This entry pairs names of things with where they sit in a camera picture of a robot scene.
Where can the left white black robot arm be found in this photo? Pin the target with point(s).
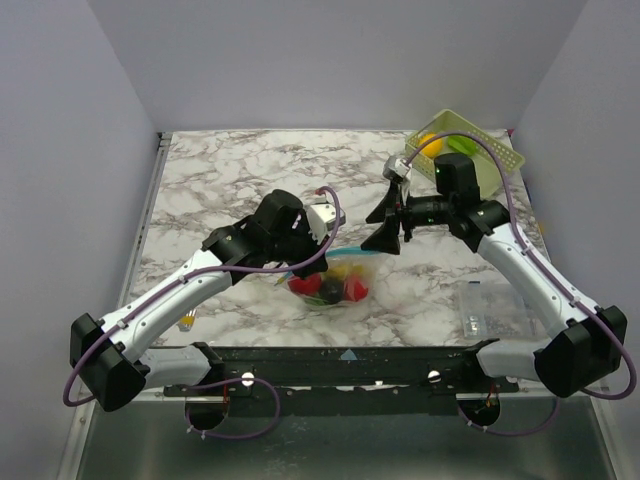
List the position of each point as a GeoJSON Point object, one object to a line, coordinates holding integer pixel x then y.
{"type": "Point", "coordinates": [109, 356]}

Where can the red pomegranate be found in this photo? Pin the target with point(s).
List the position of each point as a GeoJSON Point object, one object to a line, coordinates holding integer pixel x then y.
{"type": "Point", "coordinates": [308, 286]}

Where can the red apple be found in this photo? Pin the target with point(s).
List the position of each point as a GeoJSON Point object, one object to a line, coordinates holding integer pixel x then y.
{"type": "Point", "coordinates": [355, 291]}

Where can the green lettuce leaf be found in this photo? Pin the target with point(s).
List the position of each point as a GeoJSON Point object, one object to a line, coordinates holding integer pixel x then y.
{"type": "Point", "coordinates": [462, 144]}

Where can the yellow lemon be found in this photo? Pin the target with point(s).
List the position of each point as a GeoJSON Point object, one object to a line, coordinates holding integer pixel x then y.
{"type": "Point", "coordinates": [433, 148]}

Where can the clear plastic box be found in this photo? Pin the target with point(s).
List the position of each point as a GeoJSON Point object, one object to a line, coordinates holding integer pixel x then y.
{"type": "Point", "coordinates": [495, 310]}

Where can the green white cabbage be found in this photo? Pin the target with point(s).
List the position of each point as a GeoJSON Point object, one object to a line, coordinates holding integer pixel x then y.
{"type": "Point", "coordinates": [318, 302]}

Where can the beige pear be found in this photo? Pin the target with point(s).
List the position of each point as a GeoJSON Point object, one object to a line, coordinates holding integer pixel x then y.
{"type": "Point", "coordinates": [339, 272]}

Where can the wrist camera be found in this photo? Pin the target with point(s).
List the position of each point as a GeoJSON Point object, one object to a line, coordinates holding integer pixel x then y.
{"type": "Point", "coordinates": [399, 173]}
{"type": "Point", "coordinates": [322, 217]}

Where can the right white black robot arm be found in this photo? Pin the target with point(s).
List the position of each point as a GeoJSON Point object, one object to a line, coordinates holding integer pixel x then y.
{"type": "Point", "coordinates": [585, 339]}

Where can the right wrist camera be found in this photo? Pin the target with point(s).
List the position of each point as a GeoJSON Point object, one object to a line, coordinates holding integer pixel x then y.
{"type": "Point", "coordinates": [399, 173]}

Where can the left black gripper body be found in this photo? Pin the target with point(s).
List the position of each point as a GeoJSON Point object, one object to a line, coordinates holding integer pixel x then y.
{"type": "Point", "coordinates": [280, 245]}

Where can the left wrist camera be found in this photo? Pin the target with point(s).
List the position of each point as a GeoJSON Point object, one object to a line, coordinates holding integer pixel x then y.
{"type": "Point", "coordinates": [322, 217]}

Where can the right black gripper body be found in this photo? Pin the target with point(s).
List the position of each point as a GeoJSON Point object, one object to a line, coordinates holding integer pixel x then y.
{"type": "Point", "coordinates": [398, 213]}

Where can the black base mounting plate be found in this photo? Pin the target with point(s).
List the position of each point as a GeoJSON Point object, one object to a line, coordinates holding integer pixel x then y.
{"type": "Point", "coordinates": [344, 381]}

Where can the clear zip top bag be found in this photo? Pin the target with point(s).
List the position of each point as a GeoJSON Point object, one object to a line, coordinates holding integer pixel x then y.
{"type": "Point", "coordinates": [346, 255]}

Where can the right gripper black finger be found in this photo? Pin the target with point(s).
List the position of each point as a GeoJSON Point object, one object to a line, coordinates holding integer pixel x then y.
{"type": "Point", "coordinates": [388, 202]}
{"type": "Point", "coordinates": [385, 238]}

